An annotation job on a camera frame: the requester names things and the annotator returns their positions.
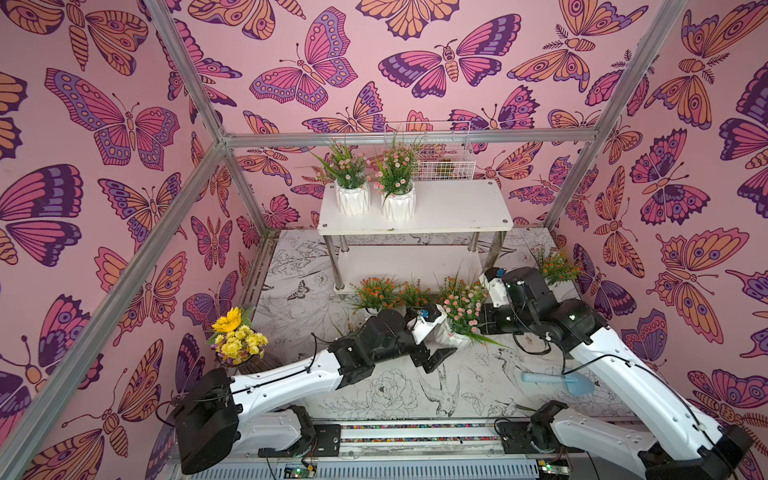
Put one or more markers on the orange flower pot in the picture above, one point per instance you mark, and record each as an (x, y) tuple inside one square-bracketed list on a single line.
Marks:
[(554, 266), (454, 286), (411, 294), (376, 293)]

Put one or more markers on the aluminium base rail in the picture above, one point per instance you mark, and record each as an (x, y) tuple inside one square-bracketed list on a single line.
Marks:
[(422, 449)]

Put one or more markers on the orange flower pot left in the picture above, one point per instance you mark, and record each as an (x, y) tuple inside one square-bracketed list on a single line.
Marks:
[(376, 293)]

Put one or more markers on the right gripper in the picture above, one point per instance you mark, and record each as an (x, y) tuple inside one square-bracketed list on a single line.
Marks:
[(491, 318)]

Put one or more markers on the white two-tier rack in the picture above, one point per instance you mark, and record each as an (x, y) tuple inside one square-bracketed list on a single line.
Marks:
[(472, 207)]

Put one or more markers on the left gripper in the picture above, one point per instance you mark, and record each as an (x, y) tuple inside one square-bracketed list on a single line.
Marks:
[(434, 360)]

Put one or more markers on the orange flower pot middle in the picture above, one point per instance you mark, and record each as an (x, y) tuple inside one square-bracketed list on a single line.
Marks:
[(411, 294)]

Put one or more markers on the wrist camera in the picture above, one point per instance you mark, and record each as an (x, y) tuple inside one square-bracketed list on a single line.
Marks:
[(492, 281), (425, 321)]

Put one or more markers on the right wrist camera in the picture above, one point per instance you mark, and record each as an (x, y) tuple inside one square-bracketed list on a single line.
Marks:
[(492, 281)]

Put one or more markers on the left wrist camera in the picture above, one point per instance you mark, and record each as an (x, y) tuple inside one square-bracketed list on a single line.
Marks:
[(425, 321)]

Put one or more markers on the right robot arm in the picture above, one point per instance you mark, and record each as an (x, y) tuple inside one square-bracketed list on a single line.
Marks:
[(679, 439)]

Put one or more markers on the pink flower pot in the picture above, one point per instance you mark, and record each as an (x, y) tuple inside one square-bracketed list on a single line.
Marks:
[(460, 328), (395, 171), (349, 171)]

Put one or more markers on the yellow flower bouquet vase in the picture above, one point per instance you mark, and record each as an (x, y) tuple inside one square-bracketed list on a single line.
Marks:
[(234, 339)]

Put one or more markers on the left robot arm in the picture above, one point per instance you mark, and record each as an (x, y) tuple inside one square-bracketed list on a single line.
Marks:
[(258, 412)]

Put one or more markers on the orange flower pot far right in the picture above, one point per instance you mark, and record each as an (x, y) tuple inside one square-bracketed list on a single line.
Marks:
[(554, 266)]

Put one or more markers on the white wire basket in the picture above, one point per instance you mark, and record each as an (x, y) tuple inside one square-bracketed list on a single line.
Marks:
[(450, 160)]

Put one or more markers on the light blue scoop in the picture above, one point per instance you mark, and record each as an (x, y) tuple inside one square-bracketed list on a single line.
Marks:
[(576, 384)]

